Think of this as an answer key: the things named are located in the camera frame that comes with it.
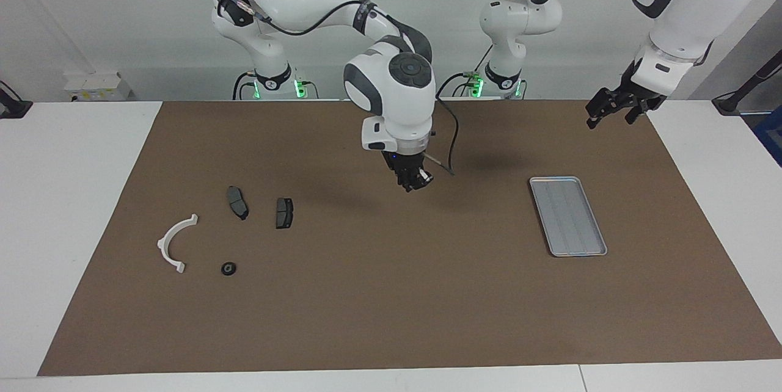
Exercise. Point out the long dark brake pad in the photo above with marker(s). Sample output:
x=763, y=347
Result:
x=237, y=203

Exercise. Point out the black pole stand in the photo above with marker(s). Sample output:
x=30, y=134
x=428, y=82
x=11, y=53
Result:
x=742, y=96

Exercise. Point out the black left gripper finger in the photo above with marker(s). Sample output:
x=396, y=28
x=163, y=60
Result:
x=600, y=108
x=635, y=114

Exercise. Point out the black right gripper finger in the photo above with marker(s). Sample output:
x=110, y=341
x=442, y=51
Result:
x=426, y=176
x=409, y=184

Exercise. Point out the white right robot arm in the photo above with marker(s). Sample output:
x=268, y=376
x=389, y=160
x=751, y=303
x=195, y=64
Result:
x=397, y=99

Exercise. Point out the short dark brake pad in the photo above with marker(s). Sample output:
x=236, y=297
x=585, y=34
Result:
x=284, y=213

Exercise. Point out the white power box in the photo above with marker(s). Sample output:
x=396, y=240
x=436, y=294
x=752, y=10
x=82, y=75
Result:
x=98, y=87

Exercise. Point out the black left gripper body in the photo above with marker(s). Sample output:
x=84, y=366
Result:
x=638, y=96

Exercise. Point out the silver metal tray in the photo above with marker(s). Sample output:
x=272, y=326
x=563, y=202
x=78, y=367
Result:
x=568, y=216

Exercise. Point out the blue bin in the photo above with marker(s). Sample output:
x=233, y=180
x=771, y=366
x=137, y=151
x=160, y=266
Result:
x=771, y=135

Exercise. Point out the large black bearing gear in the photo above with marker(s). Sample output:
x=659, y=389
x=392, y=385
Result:
x=228, y=268

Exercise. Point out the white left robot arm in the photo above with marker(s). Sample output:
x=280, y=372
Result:
x=684, y=7

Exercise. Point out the black clamp stand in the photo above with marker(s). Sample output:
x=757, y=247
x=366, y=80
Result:
x=12, y=106

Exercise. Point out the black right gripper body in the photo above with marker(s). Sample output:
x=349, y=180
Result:
x=406, y=163

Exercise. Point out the white curved plastic bracket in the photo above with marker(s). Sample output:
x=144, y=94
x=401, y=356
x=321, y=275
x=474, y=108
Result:
x=163, y=246

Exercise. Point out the brown table mat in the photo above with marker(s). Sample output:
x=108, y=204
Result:
x=391, y=294

